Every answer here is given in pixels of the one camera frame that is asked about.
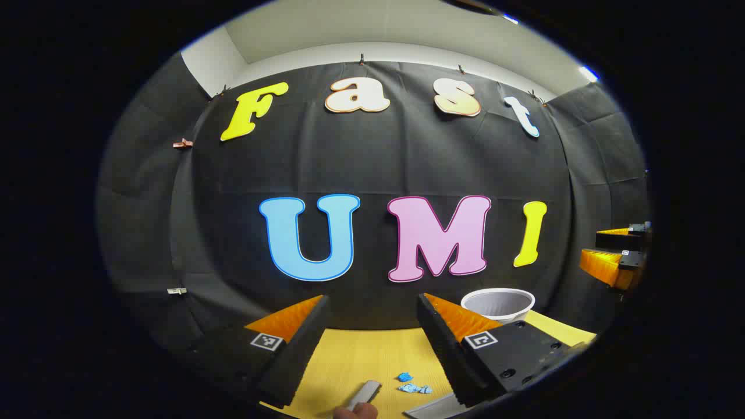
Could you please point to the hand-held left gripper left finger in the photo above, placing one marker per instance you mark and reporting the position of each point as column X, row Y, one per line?
column 302, row 349

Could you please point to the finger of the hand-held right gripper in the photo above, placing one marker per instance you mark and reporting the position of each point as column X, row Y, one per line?
column 617, row 240
column 608, row 265

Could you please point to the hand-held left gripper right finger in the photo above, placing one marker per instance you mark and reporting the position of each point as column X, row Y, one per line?
column 445, row 349

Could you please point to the bright blue paper scrap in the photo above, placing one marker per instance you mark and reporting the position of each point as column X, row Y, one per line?
column 405, row 377

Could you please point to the grey dustpan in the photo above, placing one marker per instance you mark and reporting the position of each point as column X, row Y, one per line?
column 433, row 407

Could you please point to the grey ribbed garbage bin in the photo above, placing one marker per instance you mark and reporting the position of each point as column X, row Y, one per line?
column 497, row 305

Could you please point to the small grey broom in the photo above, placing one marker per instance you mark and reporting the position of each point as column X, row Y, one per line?
column 364, row 394

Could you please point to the silver cloth clip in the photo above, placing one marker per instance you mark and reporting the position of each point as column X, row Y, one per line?
column 176, row 290

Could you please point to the black backdrop cloth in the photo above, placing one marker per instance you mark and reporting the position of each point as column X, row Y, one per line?
column 372, row 163

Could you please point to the orange cloth clip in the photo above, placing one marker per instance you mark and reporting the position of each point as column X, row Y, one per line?
column 182, row 143

